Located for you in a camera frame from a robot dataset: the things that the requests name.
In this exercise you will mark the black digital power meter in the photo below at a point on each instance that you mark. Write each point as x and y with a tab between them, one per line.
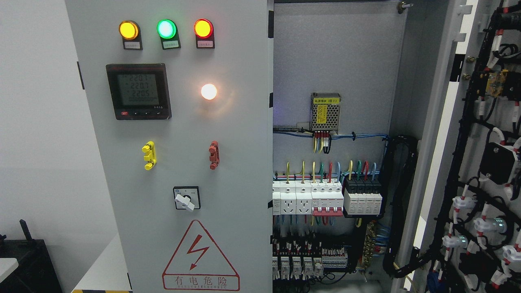
139	91

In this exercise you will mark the white rotary selector switch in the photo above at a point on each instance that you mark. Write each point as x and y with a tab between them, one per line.
187	198

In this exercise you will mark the red triangle warning sticker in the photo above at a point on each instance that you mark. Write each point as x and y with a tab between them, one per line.
198	264

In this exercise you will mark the yellow terminal post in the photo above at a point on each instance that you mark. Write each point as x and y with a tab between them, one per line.
149	155

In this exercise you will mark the green indicator lamp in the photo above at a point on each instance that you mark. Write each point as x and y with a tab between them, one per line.
166	29

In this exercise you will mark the red handle circuit breaker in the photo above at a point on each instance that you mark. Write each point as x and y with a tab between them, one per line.
328	199

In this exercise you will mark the white glowing indicator lamp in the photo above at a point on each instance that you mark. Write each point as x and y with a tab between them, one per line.
209	91

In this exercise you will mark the black box at left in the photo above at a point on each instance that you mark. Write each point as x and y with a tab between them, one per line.
35	272

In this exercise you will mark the brass ground terminal bar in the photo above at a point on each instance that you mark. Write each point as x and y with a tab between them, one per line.
368	246

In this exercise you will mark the red indicator lamp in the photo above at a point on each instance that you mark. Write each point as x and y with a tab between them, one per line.
203	28

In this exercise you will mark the black white surge protector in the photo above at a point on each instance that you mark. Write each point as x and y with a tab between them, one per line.
362	198

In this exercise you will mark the yellow indicator lamp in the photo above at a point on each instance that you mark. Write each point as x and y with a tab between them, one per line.
129	30

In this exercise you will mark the white socket breaker row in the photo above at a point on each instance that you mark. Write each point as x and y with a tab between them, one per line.
293	197

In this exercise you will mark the grey cabinet door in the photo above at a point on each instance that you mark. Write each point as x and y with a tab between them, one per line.
234	197
460	77

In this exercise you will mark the metal mesh power supply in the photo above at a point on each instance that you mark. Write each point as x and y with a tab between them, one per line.
325	111

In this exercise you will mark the red terminal post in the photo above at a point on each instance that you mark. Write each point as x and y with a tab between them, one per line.
214	155

